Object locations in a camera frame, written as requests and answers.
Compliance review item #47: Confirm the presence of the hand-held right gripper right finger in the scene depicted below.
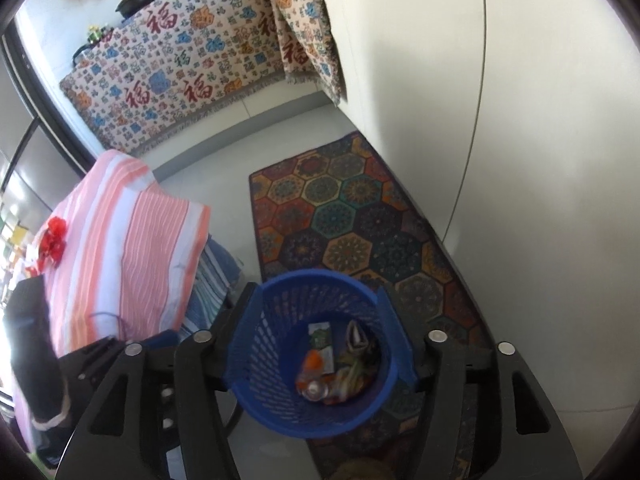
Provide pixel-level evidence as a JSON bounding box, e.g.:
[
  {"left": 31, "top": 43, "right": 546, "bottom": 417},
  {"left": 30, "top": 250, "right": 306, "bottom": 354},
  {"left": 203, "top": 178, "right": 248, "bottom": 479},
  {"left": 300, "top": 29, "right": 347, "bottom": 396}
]
[{"left": 377, "top": 287, "right": 583, "bottom": 480}]

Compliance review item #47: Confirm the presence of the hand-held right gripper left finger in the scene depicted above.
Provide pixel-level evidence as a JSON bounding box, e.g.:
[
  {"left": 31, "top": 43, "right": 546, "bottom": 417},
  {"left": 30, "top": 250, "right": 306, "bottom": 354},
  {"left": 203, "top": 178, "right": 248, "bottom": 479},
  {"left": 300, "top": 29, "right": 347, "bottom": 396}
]
[{"left": 55, "top": 282, "right": 260, "bottom": 480}]

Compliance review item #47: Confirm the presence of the blue plastic basket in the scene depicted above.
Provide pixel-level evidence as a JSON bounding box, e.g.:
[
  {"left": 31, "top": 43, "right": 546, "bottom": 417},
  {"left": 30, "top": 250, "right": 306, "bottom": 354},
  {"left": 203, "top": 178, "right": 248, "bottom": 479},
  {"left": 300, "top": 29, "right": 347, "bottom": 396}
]
[{"left": 227, "top": 268, "right": 401, "bottom": 441}]

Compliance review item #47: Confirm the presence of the red snack packet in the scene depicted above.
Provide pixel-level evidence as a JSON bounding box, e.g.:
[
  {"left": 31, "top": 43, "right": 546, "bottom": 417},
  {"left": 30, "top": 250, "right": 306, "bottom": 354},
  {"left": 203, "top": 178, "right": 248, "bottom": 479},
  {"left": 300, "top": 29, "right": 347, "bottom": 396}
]
[{"left": 39, "top": 216, "right": 69, "bottom": 267}]

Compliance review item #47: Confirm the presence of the dark striped wrapper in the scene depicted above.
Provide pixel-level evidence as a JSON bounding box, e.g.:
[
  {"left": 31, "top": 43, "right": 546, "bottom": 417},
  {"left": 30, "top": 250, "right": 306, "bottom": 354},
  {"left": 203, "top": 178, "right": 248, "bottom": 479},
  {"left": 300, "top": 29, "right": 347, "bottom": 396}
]
[{"left": 344, "top": 319, "right": 373, "bottom": 358}]

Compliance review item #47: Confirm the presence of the large white snack wrapper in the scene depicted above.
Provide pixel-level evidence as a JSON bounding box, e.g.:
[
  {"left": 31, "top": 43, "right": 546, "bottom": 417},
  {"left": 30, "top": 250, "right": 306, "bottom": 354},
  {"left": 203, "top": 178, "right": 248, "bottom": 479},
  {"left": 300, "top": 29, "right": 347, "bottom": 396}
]
[{"left": 327, "top": 355, "right": 378, "bottom": 403}]

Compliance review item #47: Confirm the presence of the white green-print packet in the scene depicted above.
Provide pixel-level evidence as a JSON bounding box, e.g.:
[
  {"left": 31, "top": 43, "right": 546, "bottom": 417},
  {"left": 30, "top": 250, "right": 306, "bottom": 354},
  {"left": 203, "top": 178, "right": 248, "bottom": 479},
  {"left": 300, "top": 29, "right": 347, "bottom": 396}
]
[{"left": 307, "top": 321, "right": 335, "bottom": 377}]

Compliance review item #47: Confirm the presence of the orange white snack wrapper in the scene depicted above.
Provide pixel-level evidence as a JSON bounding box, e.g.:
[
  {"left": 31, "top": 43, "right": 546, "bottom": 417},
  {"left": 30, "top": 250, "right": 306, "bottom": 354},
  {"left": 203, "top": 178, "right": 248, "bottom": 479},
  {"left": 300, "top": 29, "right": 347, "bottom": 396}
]
[{"left": 299, "top": 350, "right": 326, "bottom": 386}]

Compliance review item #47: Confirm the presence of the crushed silver can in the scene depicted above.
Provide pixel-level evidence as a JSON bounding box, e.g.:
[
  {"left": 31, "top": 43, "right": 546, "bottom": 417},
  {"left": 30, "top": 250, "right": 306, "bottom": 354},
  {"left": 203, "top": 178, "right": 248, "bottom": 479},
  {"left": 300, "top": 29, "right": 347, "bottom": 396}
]
[{"left": 304, "top": 380, "right": 332, "bottom": 402}]

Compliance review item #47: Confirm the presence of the black chair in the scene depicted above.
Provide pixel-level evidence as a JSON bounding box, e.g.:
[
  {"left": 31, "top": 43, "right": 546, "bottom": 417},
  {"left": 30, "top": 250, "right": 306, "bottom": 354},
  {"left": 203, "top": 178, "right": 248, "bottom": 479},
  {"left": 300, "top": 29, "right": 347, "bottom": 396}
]
[{"left": 59, "top": 330, "right": 181, "bottom": 456}]

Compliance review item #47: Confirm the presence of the tan fuzzy object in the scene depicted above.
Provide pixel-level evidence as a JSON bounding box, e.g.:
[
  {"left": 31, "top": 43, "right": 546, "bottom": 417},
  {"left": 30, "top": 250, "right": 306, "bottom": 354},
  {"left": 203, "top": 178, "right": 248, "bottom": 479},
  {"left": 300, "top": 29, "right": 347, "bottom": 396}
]
[{"left": 330, "top": 456, "right": 383, "bottom": 480}]

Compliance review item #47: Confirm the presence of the blue striped cloth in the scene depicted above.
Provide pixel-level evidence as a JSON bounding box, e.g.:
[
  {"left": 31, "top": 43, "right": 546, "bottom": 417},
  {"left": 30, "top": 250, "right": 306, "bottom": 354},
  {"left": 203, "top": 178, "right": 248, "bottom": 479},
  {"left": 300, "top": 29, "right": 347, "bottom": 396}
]
[{"left": 177, "top": 237, "right": 241, "bottom": 341}]

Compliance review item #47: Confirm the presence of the colourful hexagon-pattern rug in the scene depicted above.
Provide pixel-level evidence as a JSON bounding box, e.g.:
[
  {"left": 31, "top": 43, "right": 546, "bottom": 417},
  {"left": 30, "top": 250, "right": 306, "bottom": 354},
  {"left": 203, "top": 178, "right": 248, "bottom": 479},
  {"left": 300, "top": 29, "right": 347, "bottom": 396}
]
[{"left": 248, "top": 130, "right": 496, "bottom": 480}]

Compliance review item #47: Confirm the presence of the dark cloth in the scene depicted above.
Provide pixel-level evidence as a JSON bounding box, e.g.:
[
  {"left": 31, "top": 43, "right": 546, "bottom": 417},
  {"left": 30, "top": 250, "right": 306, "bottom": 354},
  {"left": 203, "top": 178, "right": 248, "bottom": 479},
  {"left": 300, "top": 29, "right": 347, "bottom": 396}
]
[{"left": 5, "top": 276, "right": 68, "bottom": 428}]

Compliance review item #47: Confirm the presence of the pink white striped tablecloth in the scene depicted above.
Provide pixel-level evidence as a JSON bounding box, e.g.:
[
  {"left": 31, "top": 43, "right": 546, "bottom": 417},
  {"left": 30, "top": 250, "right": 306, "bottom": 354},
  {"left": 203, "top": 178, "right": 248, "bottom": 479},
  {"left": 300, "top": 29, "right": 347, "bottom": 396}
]
[{"left": 30, "top": 150, "right": 212, "bottom": 358}]

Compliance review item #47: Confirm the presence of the grey refrigerator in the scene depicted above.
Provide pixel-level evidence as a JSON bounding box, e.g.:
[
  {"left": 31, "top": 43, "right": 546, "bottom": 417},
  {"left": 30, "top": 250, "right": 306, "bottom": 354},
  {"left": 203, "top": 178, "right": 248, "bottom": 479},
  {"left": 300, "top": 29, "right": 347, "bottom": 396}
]
[{"left": 0, "top": 67, "right": 83, "bottom": 213}]

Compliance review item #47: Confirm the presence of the narrow printed patterned cloth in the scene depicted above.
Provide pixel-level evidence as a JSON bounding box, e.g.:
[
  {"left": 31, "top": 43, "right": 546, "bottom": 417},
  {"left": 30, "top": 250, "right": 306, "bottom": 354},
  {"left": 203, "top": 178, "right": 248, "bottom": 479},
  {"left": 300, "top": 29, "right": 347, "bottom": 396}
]
[{"left": 260, "top": 0, "right": 347, "bottom": 107}]

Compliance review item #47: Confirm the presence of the large printed patterned cloth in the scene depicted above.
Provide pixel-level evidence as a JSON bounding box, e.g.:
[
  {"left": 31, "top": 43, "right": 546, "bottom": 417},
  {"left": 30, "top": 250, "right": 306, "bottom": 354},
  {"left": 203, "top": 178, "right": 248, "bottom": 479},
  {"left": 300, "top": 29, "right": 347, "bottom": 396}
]
[{"left": 59, "top": 0, "right": 321, "bottom": 157}]

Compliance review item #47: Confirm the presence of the black cooking pot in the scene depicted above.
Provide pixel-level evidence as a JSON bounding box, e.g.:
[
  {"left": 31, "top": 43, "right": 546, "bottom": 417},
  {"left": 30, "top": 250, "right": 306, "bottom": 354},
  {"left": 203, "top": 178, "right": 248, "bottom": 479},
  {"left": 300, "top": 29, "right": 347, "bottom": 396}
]
[{"left": 115, "top": 0, "right": 161, "bottom": 18}]

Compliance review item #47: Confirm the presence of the black door frame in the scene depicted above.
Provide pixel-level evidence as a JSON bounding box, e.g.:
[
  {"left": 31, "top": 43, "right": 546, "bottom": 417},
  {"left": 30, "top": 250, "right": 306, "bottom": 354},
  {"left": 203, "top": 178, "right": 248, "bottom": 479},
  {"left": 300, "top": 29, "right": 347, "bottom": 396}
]
[{"left": 0, "top": 25, "right": 101, "bottom": 181}]

